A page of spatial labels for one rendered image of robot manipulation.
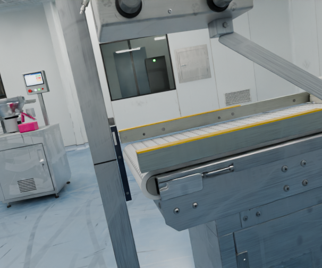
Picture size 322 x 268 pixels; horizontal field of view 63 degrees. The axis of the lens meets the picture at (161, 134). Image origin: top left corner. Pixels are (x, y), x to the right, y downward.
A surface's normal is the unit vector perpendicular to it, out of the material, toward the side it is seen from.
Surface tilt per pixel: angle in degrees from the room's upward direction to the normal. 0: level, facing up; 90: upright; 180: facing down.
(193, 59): 90
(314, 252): 90
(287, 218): 90
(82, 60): 90
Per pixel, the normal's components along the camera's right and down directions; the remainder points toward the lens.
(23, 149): 0.08, 0.21
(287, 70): -0.33, 0.18
